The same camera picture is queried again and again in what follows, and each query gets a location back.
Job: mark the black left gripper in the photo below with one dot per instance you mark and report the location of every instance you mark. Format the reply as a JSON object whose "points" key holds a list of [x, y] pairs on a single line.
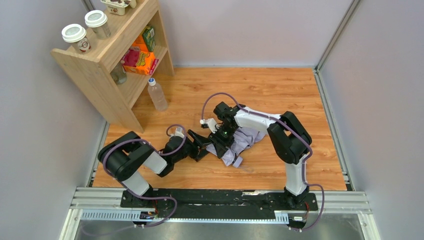
{"points": [[192, 145]]}

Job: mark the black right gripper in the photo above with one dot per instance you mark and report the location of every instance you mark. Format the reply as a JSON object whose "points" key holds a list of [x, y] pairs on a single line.
{"points": [[220, 141]]}

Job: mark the lavender folding umbrella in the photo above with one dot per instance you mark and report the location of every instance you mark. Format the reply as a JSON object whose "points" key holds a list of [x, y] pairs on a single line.
{"points": [[244, 139]]}

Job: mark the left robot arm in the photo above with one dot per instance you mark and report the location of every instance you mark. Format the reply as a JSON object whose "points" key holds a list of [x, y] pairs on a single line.
{"points": [[122, 158]]}

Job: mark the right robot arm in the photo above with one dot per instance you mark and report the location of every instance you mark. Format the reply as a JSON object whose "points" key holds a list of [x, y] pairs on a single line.
{"points": [[236, 129]]}

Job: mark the clear plastic water bottle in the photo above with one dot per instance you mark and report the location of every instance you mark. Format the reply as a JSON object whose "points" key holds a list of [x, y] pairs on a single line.
{"points": [[157, 95]]}

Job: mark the glass jar on shelf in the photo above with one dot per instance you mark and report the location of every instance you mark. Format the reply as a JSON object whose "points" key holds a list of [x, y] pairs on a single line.
{"points": [[118, 74]]}

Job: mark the orange snack box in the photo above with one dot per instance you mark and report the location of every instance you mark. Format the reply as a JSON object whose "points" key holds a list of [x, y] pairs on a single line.
{"points": [[139, 62]]}

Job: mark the wooden shelf unit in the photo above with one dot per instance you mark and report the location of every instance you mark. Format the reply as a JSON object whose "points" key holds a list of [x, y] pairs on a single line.
{"points": [[91, 72]]}

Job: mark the green drink carton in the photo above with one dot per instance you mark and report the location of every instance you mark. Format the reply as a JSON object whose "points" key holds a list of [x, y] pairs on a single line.
{"points": [[146, 39]]}

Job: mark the yogurt cup pack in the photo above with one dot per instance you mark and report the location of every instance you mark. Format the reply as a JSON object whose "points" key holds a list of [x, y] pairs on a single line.
{"points": [[119, 7]]}

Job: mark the rear white-lidded paper cup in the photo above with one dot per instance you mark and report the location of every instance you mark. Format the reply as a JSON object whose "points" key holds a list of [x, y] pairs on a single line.
{"points": [[97, 20]]}

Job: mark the white-lidded paper cup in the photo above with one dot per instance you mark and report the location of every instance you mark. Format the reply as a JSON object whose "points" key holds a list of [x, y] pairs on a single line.
{"points": [[76, 35], [97, 20]]}

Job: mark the front white-lidded paper cup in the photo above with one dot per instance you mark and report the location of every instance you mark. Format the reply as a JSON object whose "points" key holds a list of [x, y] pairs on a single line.
{"points": [[76, 35]]}

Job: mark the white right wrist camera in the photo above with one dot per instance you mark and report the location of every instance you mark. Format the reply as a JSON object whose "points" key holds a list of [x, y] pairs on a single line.
{"points": [[210, 124]]}

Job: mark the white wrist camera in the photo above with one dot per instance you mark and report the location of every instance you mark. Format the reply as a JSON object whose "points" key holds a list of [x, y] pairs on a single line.
{"points": [[210, 124], [179, 132]]}

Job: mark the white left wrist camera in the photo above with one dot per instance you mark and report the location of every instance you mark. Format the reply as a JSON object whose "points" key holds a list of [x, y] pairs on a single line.
{"points": [[179, 132]]}

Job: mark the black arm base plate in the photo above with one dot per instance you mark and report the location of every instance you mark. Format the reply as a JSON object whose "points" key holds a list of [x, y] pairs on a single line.
{"points": [[218, 203]]}

